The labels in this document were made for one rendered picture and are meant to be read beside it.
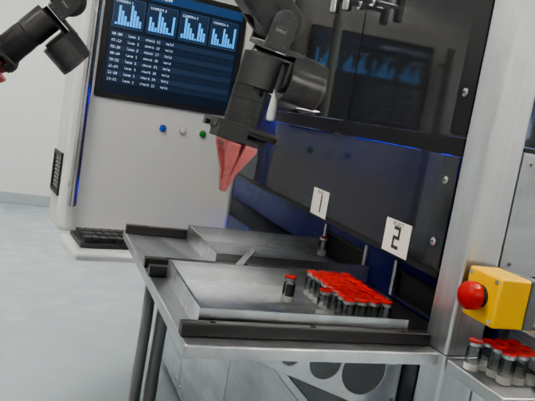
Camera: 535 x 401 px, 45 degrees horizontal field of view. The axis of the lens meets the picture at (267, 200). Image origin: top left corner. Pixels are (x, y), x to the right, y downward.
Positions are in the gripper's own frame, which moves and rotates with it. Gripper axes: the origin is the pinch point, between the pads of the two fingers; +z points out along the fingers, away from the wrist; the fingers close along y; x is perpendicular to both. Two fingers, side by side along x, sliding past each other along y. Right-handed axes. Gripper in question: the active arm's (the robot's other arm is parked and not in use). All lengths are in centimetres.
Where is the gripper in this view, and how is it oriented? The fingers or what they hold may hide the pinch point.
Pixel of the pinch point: (223, 184)
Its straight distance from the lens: 94.7
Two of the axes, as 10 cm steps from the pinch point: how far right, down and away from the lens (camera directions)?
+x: -3.3, -1.8, 9.3
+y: 9.0, 2.5, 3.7
